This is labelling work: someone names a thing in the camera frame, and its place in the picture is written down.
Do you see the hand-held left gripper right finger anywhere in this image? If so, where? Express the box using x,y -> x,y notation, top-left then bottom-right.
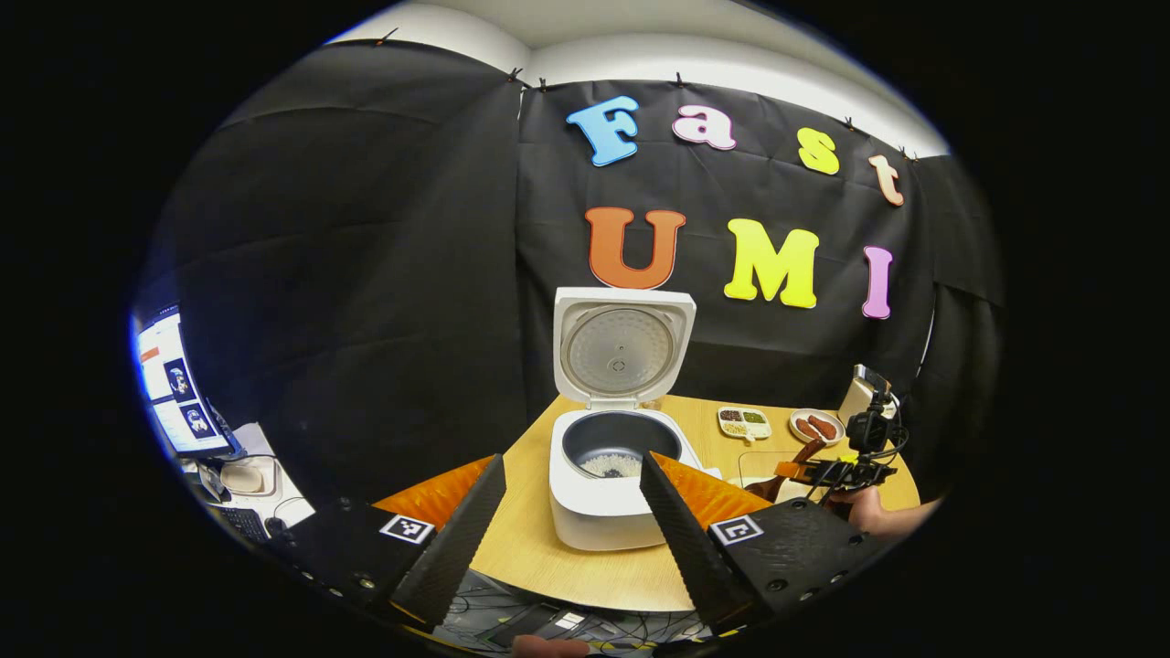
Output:
638,451 -> 892,637

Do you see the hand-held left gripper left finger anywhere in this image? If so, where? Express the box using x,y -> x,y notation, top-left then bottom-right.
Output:
272,454 -> 507,630

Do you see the brown wooden spoon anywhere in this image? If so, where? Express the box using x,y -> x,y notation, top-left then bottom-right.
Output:
744,439 -> 829,504

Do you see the white rice cooker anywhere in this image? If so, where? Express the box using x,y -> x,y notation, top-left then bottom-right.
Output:
548,287 -> 704,552

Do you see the white toaster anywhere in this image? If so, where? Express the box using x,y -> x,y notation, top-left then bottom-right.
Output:
838,364 -> 894,427

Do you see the white round plate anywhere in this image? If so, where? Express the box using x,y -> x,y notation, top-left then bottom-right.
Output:
789,409 -> 846,447

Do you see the white divided grain tray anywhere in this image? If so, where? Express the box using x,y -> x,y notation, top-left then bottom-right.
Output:
717,406 -> 773,443

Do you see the white side table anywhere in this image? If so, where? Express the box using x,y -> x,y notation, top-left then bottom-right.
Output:
181,421 -> 317,551

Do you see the black keyboard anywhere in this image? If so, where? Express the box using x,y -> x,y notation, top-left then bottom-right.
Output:
213,504 -> 272,547

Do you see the small white dish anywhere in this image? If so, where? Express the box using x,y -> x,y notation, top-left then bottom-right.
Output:
219,459 -> 276,498

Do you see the black backdrop cloth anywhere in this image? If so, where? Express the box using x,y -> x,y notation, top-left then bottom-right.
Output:
137,38 -> 1006,513

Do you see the computer monitor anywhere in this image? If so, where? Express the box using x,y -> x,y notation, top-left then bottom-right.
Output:
134,305 -> 242,459

